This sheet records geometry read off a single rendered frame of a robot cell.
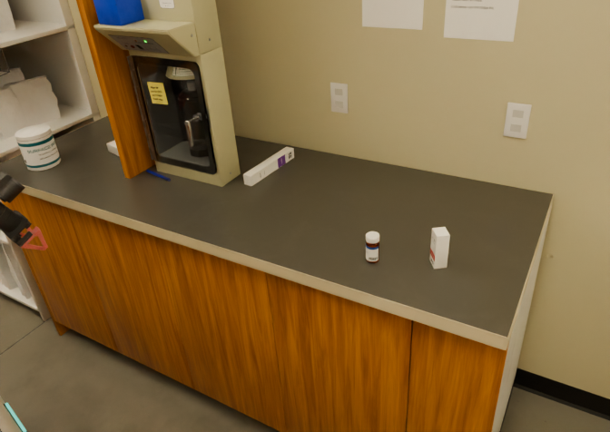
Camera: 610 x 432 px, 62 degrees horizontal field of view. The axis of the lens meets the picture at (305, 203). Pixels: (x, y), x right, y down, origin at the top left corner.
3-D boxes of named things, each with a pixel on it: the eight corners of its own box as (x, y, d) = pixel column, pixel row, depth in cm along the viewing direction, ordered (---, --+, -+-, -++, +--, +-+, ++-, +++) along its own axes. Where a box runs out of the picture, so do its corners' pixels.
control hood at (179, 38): (127, 47, 174) (120, 17, 169) (201, 55, 159) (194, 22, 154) (100, 56, 165) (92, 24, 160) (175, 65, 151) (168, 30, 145)
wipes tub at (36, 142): (48, 154, 218) (36, 122, 210) (68, 160, 212) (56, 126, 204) (20, 168, 208) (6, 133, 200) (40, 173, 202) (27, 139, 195)
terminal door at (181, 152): (154, 160, 195) (130, 54, 174) (217, 174, 180) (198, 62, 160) (153, 161, 194) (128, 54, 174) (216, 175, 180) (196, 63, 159)
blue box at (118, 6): (122, 17, 167) (116, -12, 162) (145, 19, 162) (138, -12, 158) (99, 24, 160) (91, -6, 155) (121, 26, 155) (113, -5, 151)
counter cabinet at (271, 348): (153, 260, 307) (115, 120, 260) (512, 389, 213) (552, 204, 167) (58, 334, 258) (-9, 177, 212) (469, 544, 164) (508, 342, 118)
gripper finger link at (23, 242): (47, 233, 152) (23, 215, 145) (58, 241, 147) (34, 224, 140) (30, 251, 150) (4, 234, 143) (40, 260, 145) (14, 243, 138)
